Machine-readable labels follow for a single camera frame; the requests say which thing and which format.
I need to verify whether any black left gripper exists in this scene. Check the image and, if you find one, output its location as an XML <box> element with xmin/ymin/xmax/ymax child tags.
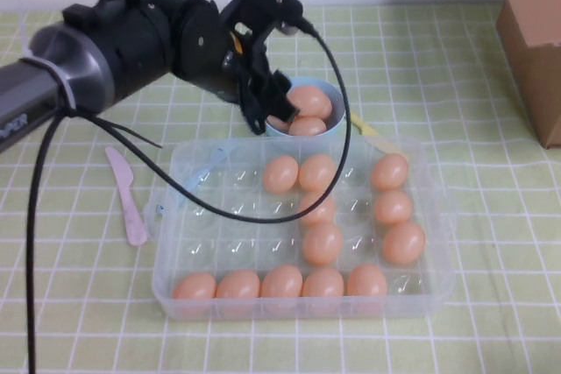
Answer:
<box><xmin>173</xmin><ymin>0</ymin><xmax>303</xmax><ymax>137</ymax></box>

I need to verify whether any light blue bowl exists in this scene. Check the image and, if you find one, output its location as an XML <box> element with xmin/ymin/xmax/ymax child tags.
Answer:
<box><xmin>262</xmin><ymin>76</ymin><xmax>347</xmax><ymax>138</ymax></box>

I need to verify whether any brown cardboard box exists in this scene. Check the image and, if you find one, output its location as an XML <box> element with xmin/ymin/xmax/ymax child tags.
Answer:
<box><xmin>488</xmin><ymin>0</ymin><xmax>561</xmax><ymax>151</ymax></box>

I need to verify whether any black camera cable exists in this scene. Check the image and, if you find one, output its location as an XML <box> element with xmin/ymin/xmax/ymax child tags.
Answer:
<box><xmin>94</xmin><ymin>17</ymin><xmax>354</xmax><ymax>224</ymax></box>

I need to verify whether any green checked tablecloth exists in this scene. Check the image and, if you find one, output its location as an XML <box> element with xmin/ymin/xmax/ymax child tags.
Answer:
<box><xmin>0</xmin><ymin>4</ymin><xmax>561</xmax><ymax>374</ymax></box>

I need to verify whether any white cable tie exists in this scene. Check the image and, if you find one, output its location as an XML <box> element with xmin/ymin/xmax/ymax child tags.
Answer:
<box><xmin>21</xmin><ymin>56</ymin><xmax>78</xmax><ymax>117</ymax></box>

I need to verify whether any thin black wire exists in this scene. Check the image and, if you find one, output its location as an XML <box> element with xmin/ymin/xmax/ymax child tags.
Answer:
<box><xmin>94</xmin><ymin>117</ymin><xmax>163</xmax><ymax>150</ymax></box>

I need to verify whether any transparent plastic egg box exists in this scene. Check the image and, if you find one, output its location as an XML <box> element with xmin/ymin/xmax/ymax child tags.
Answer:
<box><xmin>143</xmin><ymin>136</ymin><xmax>457</xmax><ymax>321</ymax></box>

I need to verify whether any pink plastic knife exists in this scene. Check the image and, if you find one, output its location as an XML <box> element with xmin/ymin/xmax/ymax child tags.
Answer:
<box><xmin>103</xmin><ymin>145</ymin><xmax>149</xmax><ymax>247</ymax></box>

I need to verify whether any blue plastic knife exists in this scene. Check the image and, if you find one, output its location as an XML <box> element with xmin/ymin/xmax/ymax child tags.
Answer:
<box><xmin>174</xmin><ymin>144</ymin><xmax>240</xmax><ymax>213</ymax></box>

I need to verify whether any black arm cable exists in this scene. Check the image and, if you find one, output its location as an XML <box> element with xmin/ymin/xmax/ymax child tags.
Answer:
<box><xmin>24</xmin><ymin>113</ymin><xmax>62</xmax><ymax>374</ymax></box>

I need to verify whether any yellow plastic knife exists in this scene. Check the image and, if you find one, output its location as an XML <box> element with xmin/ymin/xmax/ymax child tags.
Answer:
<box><xmin>349</xmin><ymin>111</ymin><xmax>408</xmax><ymax>160</ymax></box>

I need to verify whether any orange plastic egg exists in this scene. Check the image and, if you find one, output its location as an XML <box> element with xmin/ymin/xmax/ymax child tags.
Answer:
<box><xmin>373</xmin><ymin>190</ymin><xmax>414</xmax><ymax>226</ymax></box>
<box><xmin>298</xmin><ymin>153</ymin><xmax>337</xmax><ymax>193</ymax></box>
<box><xmin>381</xmin><ymin>221</ymin><xmax>427</xmax><ymax>266</ymax></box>
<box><xmin>266</xmin><ymin>114</ymin><xmax>291</xmax><ymax>133</ymax></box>
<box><xmin>214</xmin><ymin>269</ymin><xmax>261</xmax><ymax>300</ymax></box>
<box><xmin>301</xmin><ymin>222</ymin><xmax>344</xmax><ymax>266</ymax></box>
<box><xmin>288</xmin><ymin>116</ymin><xmax>328</xmax><ymax>138</ymax></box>
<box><xmin>346</xmin><ymin>264</ymin><xmax>388</xmax><ymax>298</ymax></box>
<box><xmin>370</xmin><ymin>152</ymin><xmax>409</xmax><ymax>192</ymax></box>
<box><xmin>299</xmin><ymin>191</ymin><xmax>337</xmax><ymax>226</ymax></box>
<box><xmin>301</xmin><ymin>267</ymin><xmax>345</xmax><ymax>299</ymax></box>
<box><xmin>259</xmin><ymin>265</ymin><xmax>304</xmax><ymax>299</ymax></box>
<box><xmin>172</xmin><ymin>272</ymin><xmax>217</xmax><ymax>300</ymax></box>
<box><xmin>287</xmin><ymin>85</ymin><xmax>333</xmax><ymax>120</ymax></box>
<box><xmin>261</xmin><ymin>154</ymin><xmax>300</xmax><ymax>194</ymax></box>

